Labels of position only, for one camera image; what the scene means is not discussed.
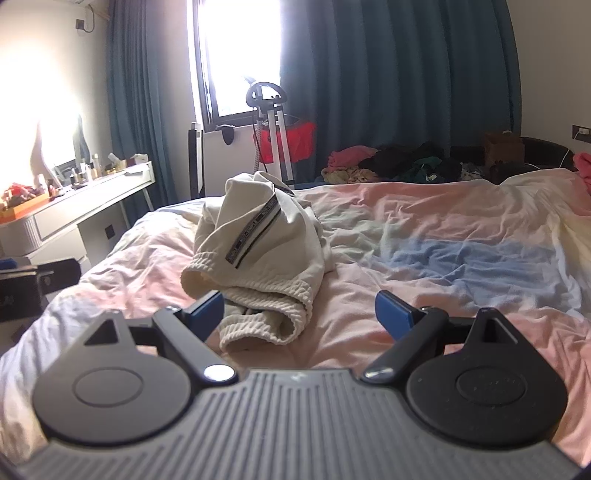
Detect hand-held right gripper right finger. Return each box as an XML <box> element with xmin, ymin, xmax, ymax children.
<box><xmin>361</xmin><ymin>290</ymin><xmax>525</xmax><ymax>384</ymax></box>

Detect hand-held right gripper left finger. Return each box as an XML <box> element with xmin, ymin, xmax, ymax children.
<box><xmin>82</xmin><ymin>291</ymin><xmax>237</xmax><ymax>384</ymax></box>

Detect white sweatpants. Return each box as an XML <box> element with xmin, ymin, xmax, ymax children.
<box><xmin>181</xmin><ymin>171</ymin><xmax>334</xmax><ymax>354</ymax></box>

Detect pile of clothes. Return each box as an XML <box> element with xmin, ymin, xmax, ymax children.
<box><xmin>322</xmin><ymin>142</ymin><xmax>490</xmax><ymax>185</ymax></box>

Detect pastel bed blanket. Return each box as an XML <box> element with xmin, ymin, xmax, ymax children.
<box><xmin>0</xmin><ymin>168</ymin><xmax>591</xmax><ymax>462</ymax></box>

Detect orange tray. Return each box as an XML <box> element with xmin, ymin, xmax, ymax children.
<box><xmin>0</xmin><ymin>185</ymin><xmax>49</xmax><ymax>224</ymax></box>

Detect white desk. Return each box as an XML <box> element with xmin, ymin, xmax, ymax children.
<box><xmin>0</xmin><ymin>159</ymin><xmax>155</xmax><ymax>259</ymax></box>

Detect row of cosmetic bottles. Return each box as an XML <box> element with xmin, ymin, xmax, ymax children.
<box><xmin>55</xmin><ymin>152</ymin><xmax>153</xmax><ymax>188</ymax></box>

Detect vanity mirror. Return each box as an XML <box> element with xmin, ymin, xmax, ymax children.
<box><xmin>30</xmin><ymin>111</ymin><xmax>90</xmax><ymax>178</ymax></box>

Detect red cloth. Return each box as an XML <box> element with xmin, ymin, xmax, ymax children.
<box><xmin>253</xmin><ymin>121</ymin><xmax>317</xmax><ymax>164</ymax></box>

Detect brown box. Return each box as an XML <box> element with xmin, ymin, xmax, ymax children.
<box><xmin>482</xmin><ymin>131</ymin><xmax>525</xmax><ymax>167</ymax></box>

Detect dark bedside stand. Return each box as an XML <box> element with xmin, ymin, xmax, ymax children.
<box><xmin>450</xmin><ymin>136</ymin><xmax>575</xmax><ymax>185</ymax></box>

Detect teal curtain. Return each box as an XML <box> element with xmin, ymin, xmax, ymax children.
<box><xmin>279</xmin><ymin>0</ymin><xmax>522</xmax><ymax>185</ymax></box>
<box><xmin>107</xmin><ymin>0</ymin><xmax>204</xmax><ymax>213</ymax></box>

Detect pink cloth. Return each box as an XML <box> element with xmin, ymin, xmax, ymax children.
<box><xmin>573</xmin><ymin>152</ymin><xmax>591</xmax><ymax>190</ymax></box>

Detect window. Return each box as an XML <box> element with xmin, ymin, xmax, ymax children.
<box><xmin>193</xmin><ymin>0</ymin><xmax>282</xmax><ymax>132</ymax></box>

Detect white cable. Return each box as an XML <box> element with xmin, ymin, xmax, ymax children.
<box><xmin>526</xmin><ymin>147</ymin><xmax>574</xmax><ymax>172</ymax></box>

